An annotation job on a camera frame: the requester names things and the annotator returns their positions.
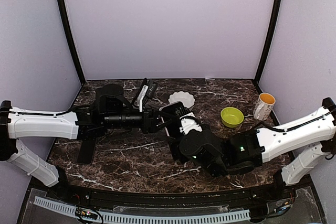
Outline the black smartphone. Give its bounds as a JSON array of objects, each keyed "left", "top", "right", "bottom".
[
  {"left": 160, "top": 101, "right": 190, "bottom": 138},
  {"left": 77, "top": 139, "right": 97, "bottom": 165}
]

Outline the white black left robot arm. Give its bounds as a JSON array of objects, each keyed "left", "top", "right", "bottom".
[{"left": 1, "top": 80, "right": 164, "bottom": 201}]

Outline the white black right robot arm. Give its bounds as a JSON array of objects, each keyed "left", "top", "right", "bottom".
[{"left": 166, "top": 98, "right": 335, "bottom": 200}]

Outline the white scalloped bowl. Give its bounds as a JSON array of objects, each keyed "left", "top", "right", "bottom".
[{"left": 168, "top": 91, "right": 195, "bottom": 109}]

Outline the green bowl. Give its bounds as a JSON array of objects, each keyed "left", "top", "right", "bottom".
[{"left": 221, "top": 107, "right": 244, "bottom": 128}]

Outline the white mug yellow inside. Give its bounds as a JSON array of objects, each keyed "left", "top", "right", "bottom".
[{"left": 254, "top": 93, "right": 276, "bottom": 121}]

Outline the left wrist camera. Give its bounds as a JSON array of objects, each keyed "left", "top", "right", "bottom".
[{"left": 131, "top": 78, "right": 158, "bottom": 112}]

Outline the black front table rail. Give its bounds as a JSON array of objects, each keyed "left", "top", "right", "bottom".
[{"left": 24, "top": 175, "right": 313, "bottom": 210}]

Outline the white slotted cable duct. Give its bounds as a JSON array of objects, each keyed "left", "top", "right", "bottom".
[{"left": 33, "top": 196, "right": 251, "bottom": 223}]

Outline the black right corner post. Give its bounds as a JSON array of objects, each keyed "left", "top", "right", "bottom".
[{"left": 254, "top": 0, "right": 281, "bottom": 84}]

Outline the black corner post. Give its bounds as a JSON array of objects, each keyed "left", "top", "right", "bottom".
[
  {"left": 254, "top": 0, "right": 281, "bottom": 84},
  {"left": 57, "top": 0, "right": 86, "bottom": 85}
]

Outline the black left corner post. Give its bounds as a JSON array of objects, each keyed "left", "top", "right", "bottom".
[{"left": 57, "top": 0, "right": 86, "bottom": 85}]

